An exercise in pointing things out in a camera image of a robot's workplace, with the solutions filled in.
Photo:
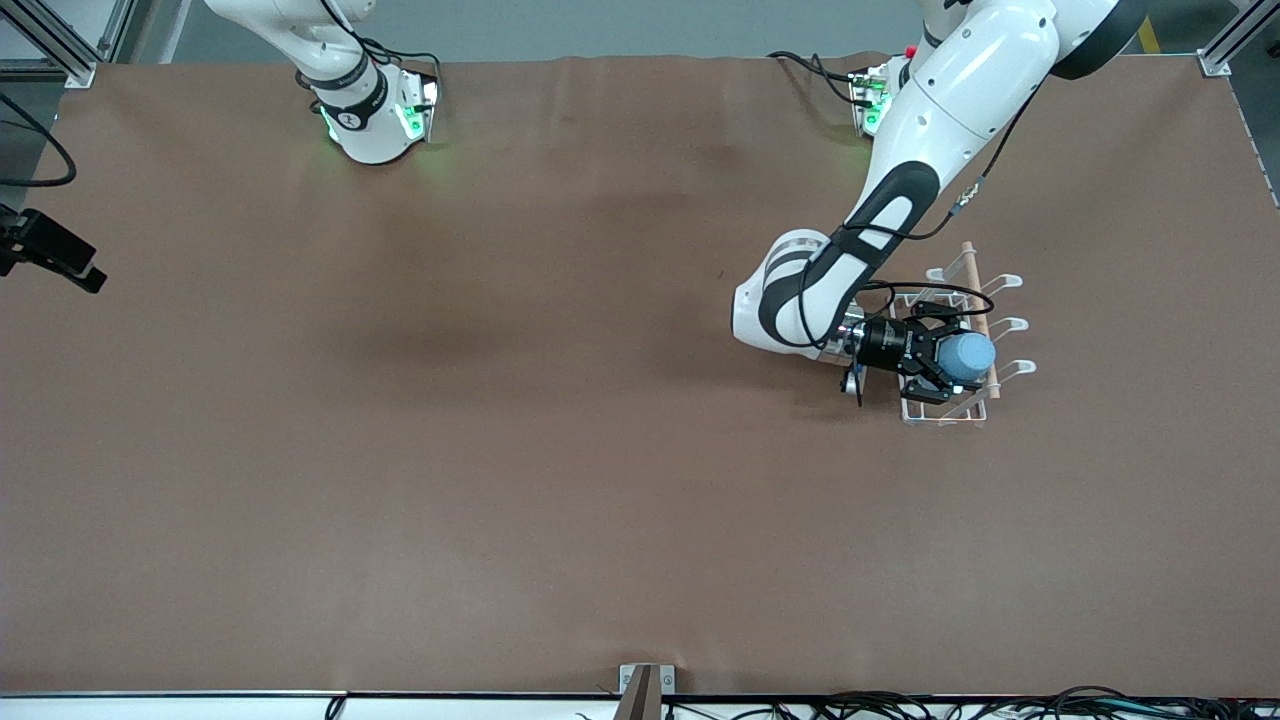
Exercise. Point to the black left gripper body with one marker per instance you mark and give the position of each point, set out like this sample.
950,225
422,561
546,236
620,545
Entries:
884,345

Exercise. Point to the blue plastic cup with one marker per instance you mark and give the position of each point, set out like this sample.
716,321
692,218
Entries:
970,357

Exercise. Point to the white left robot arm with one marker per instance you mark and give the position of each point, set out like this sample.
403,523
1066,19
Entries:
950,90

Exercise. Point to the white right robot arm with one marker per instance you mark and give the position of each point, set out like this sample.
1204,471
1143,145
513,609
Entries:
370,130

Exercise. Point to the metal box with green light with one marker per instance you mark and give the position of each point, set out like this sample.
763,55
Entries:
418,110
868,100

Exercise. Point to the brown table cover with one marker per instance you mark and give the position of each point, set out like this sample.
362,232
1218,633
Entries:
500,500

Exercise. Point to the aluminium frame rail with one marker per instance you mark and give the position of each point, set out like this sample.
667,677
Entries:
80,75
1213,65

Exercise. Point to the metal bracket with brown post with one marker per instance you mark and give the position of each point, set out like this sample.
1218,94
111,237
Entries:
665,680

